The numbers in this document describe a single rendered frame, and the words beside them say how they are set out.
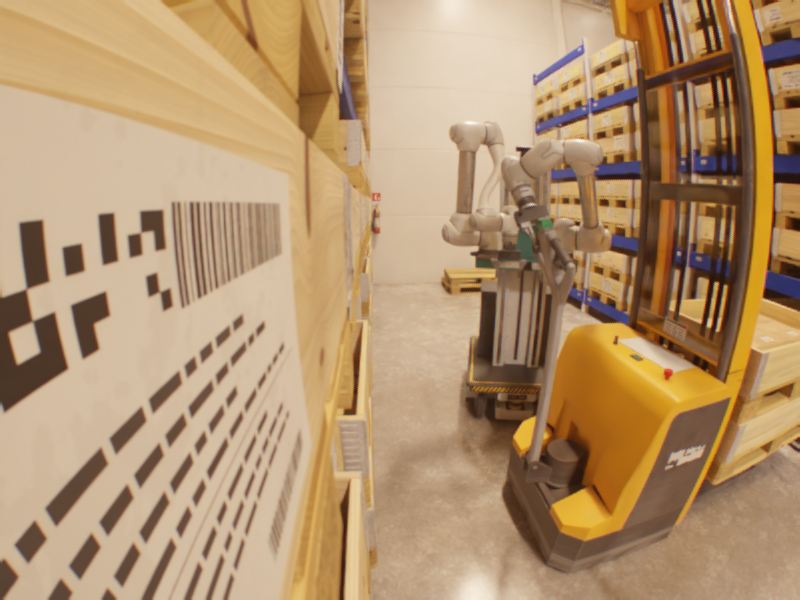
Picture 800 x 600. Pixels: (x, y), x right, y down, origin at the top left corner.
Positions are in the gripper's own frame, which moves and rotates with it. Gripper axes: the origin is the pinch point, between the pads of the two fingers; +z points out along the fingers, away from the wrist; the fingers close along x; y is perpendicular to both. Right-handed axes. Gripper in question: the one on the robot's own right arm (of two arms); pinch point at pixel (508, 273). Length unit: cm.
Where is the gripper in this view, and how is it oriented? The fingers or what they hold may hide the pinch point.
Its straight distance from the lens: 213.0
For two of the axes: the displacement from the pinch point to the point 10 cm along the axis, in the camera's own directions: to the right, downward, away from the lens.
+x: -9.8, -0.4, 2.0
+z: 0.1, 9.7, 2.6
